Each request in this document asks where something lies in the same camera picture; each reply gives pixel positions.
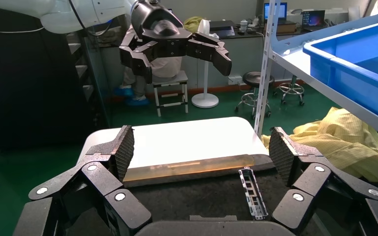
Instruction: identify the small brown box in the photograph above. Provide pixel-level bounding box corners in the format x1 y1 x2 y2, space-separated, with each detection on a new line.
276 21 297 34

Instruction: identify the laptop with blue screen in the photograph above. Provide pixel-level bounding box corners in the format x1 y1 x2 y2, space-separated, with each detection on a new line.
263 2 288 26

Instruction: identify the blue plastic bin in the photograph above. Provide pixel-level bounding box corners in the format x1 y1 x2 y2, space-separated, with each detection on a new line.
303 18 378 128

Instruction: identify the amber tape strip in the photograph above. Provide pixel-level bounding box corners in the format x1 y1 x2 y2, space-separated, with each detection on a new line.
123 155 255 184

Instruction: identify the yellow grid cloth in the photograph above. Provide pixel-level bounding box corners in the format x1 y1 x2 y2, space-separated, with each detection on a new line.
260 107 378 183

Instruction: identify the silver metal channel part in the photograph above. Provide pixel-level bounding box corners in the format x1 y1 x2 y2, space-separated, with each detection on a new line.
238 167 270 221

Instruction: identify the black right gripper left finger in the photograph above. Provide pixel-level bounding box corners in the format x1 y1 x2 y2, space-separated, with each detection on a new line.
13 125 153 236

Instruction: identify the white desk with black top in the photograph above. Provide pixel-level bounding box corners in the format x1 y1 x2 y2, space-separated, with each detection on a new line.
97 28 307 90

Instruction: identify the seated person in white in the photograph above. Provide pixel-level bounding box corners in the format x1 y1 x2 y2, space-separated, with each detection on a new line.
114 57 183 108

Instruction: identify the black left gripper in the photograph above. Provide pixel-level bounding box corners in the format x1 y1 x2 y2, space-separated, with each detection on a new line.
118 0 233 85

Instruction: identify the black round stool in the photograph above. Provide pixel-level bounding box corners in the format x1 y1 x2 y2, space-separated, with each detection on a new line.
273 75 306 108
234 71 275 120

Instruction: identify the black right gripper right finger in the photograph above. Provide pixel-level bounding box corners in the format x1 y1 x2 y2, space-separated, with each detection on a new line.
268 126 378 236

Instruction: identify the black robot torso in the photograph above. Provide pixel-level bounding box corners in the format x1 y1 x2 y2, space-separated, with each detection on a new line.
0 4 110 152

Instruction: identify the white square stool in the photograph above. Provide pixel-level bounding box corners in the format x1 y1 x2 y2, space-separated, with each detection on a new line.
151 71 189 118

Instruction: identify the white metal shelf rack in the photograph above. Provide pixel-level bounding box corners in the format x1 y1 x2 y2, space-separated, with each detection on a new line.
253 0 378 144

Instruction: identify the yellow crumpled cloth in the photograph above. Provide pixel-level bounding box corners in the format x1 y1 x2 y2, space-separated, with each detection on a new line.
183 16 207 34

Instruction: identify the black desktop device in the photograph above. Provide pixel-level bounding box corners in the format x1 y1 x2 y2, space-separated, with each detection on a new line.
209 20 237 38

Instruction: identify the laptop with dark screen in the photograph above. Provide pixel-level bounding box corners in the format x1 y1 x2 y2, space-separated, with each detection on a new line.
301 9 326 31

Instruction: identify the white floor stand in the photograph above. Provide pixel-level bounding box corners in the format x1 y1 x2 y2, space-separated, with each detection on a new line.
191 19 220 109

